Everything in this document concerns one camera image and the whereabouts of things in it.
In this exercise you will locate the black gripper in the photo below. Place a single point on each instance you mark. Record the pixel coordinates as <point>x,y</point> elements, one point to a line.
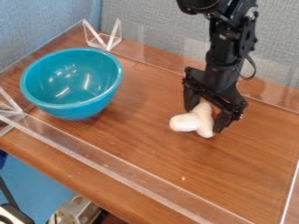
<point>215,85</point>

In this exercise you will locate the toy mushroom brown cap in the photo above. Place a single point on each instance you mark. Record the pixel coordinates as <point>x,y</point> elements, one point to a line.
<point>197,121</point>

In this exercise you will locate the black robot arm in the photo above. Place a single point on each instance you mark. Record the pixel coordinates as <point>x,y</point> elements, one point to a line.
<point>232,39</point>

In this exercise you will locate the blue bowl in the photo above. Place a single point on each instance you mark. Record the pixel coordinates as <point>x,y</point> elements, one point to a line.
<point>71,83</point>

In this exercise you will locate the clear acrylic back barrier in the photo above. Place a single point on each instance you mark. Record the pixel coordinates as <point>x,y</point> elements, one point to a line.
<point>172,52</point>

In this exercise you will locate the clear acrylic barrier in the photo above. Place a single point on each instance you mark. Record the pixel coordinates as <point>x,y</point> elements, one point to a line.
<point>172,52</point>
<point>132,193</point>

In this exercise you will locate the clear acrylic front barrier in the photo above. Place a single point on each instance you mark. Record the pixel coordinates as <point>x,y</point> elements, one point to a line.
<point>132,193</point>

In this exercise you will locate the black chair part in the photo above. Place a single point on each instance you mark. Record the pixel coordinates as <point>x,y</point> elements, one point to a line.
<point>11,214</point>

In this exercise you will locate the clear acrylic corner bracket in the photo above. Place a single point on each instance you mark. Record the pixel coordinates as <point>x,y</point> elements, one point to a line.
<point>100,40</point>

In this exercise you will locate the grey metal bracket below table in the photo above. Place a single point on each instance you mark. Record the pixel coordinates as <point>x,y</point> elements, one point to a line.
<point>76,211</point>

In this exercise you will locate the clear acrylic left bracket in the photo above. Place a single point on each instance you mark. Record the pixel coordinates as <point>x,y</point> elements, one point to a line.
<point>11,113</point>

